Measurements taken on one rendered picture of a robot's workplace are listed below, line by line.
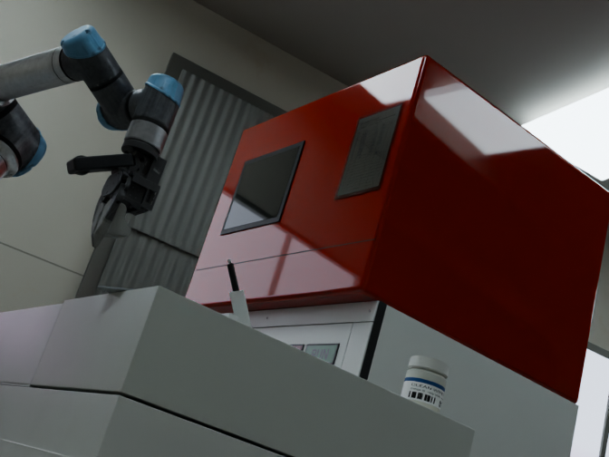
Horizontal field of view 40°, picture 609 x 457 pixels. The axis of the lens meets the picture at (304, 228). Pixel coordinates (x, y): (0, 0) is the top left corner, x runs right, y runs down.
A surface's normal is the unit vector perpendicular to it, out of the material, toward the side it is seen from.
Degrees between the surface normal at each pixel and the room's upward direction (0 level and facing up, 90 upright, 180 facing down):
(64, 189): 90
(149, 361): 90
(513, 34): 180
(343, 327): 90
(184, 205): 90
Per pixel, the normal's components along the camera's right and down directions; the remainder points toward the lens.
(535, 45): -0.28, 0.90
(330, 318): -0.76, -0.42
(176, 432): 0.58, -0.12
